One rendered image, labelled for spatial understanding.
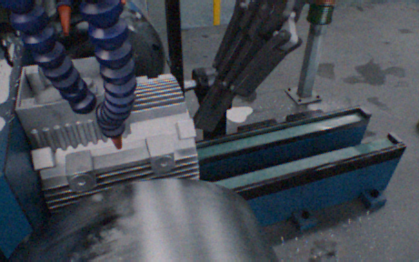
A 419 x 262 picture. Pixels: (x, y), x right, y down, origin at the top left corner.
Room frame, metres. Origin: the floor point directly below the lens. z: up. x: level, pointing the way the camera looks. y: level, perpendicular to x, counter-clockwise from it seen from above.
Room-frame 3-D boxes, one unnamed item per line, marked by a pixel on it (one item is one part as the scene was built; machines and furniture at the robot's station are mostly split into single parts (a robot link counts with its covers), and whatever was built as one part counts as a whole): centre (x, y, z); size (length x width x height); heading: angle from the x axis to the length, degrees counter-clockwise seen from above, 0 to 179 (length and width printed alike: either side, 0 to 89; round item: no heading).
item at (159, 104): (0.38, 0.13, 1.01); 0.20 x 0.19 x 0.19; 108
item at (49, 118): (0.37, 0.17, 1.11); 0.12 x 0.11 x 0.07; 108
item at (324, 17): (0.84, -0.28, 1.05); 0.06 x 0.06 x 0.04
